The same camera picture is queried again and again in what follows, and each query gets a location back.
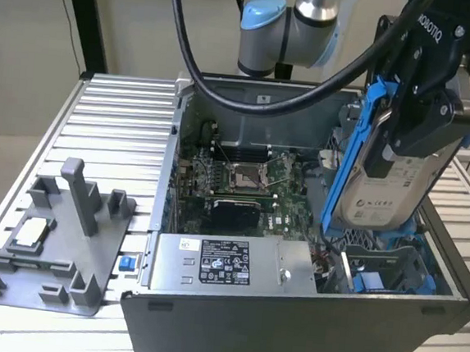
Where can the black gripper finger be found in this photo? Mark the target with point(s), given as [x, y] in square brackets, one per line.
[420, 126]

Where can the hard disk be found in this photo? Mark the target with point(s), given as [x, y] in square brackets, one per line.
[381, 201]

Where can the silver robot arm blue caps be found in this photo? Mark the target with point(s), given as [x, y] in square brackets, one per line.
[263, 42]

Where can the grey metal disk bay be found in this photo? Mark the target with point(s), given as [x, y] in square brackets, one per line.
[400, 262]

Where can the green motherboard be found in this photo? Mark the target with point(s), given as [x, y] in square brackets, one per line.
[295, 197]

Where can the blue plastic carrier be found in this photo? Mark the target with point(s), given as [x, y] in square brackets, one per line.
[367, 283]

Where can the CPU socket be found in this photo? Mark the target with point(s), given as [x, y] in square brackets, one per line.
[245, 179]

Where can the thin metal locking lever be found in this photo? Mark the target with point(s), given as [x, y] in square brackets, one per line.
[225, 152]

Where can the black graphics card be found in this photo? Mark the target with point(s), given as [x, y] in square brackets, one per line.
[235, 215]

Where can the black open PC case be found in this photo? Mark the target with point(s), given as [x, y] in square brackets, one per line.
[246, 333]

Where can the grey power supply with label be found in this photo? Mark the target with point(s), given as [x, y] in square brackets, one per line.
[169, 265]

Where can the small blue latch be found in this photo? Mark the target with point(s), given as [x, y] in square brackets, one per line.
[125, 264]

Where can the grey plastic parts rack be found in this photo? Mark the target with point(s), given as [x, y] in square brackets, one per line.
[101, 246]

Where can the silver CPU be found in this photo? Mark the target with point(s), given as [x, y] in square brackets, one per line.
[32, 235]

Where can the black frame post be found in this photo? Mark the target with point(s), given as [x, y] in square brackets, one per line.
[93, 27]

